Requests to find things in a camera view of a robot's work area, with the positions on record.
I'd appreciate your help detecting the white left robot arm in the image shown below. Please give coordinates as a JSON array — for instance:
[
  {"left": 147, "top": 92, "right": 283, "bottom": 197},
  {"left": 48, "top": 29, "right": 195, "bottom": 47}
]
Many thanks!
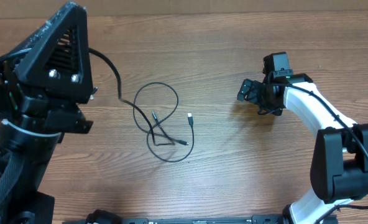
[{"left": 0, "top": 2, "right": 94, "bottom": 223}]

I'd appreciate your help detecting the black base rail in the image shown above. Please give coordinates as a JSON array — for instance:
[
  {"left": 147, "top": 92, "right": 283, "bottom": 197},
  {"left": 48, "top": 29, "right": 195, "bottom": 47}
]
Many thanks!
[{"left": 63, "top": 205, "right": 293, "bottom": 224}]

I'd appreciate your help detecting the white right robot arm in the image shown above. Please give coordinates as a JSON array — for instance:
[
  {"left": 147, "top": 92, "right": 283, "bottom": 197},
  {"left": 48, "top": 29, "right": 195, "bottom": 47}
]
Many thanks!
[{"left": 237, "top": 52, "right": 368, "bottom": 224}]

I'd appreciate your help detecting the thick black USB cable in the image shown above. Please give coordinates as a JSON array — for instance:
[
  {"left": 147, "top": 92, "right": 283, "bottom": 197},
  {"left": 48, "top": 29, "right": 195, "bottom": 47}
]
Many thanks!
[{"left": 132, "top": 82, "right": 195, "bottom": 164}]

